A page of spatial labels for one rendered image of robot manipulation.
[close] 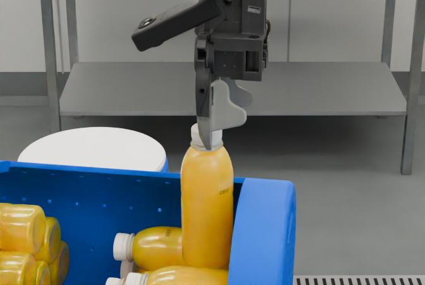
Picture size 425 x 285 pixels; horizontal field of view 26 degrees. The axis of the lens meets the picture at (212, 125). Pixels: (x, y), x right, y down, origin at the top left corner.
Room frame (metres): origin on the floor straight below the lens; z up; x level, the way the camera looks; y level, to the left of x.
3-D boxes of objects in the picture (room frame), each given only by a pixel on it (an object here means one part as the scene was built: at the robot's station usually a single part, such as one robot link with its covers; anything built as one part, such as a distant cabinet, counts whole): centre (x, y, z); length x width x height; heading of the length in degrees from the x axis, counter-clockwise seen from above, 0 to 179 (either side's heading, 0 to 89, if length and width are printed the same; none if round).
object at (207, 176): (1.06, 0.01, 1.21); 0.07 x 0.07 x 0.19
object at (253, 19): (1.06, -0.02, 1.45); 0.09 x 0.08 x 0.12; 81
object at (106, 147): (1.57, 0.23, 1.03); 0.28 x 0.28 x 0.01
